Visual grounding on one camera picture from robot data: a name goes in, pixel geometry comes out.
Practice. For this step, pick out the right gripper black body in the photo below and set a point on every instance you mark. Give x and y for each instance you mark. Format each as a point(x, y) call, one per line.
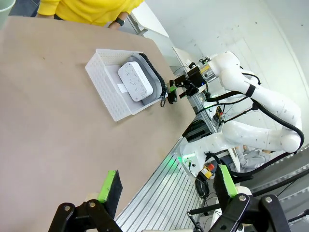
point(196, 77)

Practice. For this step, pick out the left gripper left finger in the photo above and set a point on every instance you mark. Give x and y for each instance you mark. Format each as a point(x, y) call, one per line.
point(113, 191)

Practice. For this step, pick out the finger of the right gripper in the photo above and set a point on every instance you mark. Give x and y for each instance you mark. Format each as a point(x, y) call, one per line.
point(190, 91)
point(179, 81)

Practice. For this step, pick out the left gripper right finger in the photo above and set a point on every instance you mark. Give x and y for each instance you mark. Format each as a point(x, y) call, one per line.
point(225, 188)

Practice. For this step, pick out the grey zippered pouch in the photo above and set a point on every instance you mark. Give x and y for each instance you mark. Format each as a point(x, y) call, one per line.
point(156, 84)

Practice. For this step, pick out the white power strip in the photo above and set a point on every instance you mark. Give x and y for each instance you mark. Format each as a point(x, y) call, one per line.
point(135, 79)

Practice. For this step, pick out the pale green cup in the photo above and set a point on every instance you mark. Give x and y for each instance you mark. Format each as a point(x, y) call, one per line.
point(6, 12)

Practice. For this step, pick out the person's left forearm yellow sleeve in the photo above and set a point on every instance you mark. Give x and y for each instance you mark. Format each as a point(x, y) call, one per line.
point(131, 6)

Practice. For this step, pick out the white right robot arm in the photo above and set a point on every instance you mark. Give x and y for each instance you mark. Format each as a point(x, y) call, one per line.
point(265, 104)

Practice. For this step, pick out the white perforated plastic basket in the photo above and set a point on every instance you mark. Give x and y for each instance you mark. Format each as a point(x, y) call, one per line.
point(101, 79)

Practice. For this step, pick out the person's left hand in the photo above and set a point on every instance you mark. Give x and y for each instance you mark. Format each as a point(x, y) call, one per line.
point(113, 25)

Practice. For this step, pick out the yellow emergency stop box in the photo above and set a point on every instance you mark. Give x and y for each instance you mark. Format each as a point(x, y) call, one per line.
point(208, 172)

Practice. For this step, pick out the seated person grey hoodie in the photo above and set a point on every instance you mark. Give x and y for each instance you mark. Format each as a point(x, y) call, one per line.
point(253, 159)

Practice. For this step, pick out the white side table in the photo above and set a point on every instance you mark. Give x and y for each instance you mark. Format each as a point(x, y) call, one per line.
point(149, 19)

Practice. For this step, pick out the black wristwatch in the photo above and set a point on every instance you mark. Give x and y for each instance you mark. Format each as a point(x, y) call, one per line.
point(120, 22)

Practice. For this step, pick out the person in yellow hoodie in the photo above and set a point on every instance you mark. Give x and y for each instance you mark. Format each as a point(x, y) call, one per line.
point(84, 9)

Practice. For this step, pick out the aluminium rail base frame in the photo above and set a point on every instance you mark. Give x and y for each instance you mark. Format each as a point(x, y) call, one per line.
point(164, 193)

